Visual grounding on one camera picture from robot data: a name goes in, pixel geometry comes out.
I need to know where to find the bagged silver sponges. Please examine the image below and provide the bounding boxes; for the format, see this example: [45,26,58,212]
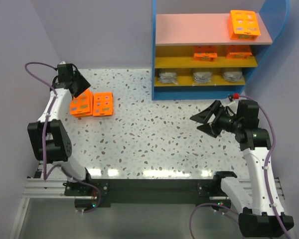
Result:
[157,69,178,85]
[222,68,243,82]
[192,68,213,84]

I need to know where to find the orange Scrub Mommy box bottom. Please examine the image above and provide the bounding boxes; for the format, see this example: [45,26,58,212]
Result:
[193,45,218,61]

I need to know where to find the orange scrub mommy box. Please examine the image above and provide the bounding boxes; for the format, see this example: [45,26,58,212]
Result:
[193,45,218,61]
[226,45,253,59]

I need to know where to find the orange Scrub Mommy box top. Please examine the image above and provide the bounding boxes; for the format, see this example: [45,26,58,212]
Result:
[226,45,253,59]

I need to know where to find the orange Scrub Daddy box top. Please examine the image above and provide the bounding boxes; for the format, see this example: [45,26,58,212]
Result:
[227,10,261,41]

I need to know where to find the orange scrub daddy box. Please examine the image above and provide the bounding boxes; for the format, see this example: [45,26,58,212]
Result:
[227,10,261,41]
[93,92,114,117]

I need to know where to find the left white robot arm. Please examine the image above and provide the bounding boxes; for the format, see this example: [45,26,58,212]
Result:
[24,62,91,186]

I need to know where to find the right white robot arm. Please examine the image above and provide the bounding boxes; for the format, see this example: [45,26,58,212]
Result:
[190,97,294,238]

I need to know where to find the blue pink yellow shelf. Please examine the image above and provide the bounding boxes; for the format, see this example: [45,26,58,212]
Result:
[151,0,290,100]

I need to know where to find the orange sponge box far left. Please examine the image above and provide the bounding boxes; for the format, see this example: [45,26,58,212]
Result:
[69,89,93,118]

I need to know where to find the orange Scrub Daddy box lower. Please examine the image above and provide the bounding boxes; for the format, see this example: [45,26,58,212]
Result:
[93,92,114,117]

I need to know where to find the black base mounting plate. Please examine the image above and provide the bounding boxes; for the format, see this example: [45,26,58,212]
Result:
[63,179,230,209]

